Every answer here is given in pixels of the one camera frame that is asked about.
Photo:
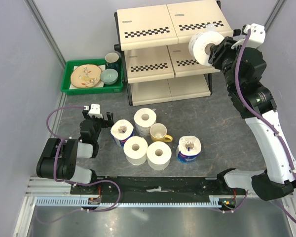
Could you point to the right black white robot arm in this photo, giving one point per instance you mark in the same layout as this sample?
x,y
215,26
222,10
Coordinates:
x,y
242,69

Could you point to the blue wrapped paper towel roll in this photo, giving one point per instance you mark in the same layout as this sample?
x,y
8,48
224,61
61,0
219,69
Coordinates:
x,y
121,131
188,149

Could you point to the yellow ceramic mug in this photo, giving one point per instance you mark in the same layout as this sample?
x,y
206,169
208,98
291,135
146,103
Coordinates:
x,y
158,132

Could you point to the plain white paper towel roll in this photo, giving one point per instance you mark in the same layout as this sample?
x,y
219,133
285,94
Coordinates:
x,y
158,155
135,150

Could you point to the cream three-tier shelf rack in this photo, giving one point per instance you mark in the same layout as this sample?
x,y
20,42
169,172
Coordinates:
x,y
153,42

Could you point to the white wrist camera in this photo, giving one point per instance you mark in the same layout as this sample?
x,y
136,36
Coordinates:
x,y
257,35
95,111

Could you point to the dark green mug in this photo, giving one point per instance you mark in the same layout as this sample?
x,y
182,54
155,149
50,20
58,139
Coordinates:
x,y
112,61

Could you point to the floral ceramic plate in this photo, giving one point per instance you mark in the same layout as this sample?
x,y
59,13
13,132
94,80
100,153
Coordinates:
x,y
85,76

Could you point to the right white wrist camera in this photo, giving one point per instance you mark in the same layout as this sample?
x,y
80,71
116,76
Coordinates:
x,y
257,35

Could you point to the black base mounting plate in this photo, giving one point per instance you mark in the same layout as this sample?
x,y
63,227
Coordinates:
x,y
170,188

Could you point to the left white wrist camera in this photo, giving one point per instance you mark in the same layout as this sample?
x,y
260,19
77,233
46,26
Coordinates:
x,y
95,111

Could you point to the floral white paper towel roll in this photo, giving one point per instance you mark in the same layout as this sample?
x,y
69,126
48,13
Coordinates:
x,y
199,45

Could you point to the green plastic tray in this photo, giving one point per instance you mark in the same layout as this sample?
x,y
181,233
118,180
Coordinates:
x,y
69,68

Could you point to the blue slotted cable duct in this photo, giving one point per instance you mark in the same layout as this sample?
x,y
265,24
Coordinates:
x,y
88,202

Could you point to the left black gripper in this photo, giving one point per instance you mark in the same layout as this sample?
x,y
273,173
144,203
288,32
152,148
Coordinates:
x,y
106,123

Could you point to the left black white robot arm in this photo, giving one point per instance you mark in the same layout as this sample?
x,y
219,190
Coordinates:
x,y
58,159

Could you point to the light green ceramic bowl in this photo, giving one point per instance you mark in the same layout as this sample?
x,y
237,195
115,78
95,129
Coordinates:
x,y
109,76

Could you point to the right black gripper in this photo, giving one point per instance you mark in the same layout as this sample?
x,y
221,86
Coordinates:
x,y
221,50

